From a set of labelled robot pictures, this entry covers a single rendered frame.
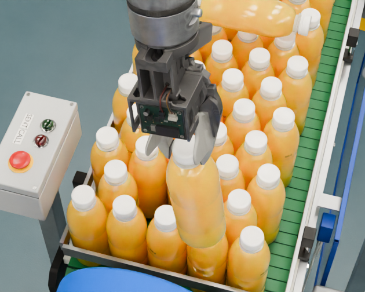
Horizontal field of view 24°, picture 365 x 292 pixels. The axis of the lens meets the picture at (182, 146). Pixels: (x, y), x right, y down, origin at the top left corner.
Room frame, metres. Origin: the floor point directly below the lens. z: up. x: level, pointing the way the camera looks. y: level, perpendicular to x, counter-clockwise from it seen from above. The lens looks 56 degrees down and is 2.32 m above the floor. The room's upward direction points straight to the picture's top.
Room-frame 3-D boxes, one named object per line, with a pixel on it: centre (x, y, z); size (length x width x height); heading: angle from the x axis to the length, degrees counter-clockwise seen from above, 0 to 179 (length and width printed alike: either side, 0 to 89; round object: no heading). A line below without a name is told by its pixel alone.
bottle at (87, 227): (0.73, 0.17, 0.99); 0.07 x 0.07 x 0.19
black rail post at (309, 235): (0.73, -0.23, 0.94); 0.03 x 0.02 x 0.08; 164
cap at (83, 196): (0.73, 0.17, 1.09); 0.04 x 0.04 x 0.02
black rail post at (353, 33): (1.21, -0.36, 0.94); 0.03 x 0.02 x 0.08; 164
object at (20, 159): (0.80, 0.28, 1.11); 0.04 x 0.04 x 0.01
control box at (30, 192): (0.85, 0.27, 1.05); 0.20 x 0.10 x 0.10; 164
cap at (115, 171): (0.78, 0.12, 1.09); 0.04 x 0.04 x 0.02
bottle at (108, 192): (0.78, 0.12, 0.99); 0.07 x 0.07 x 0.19
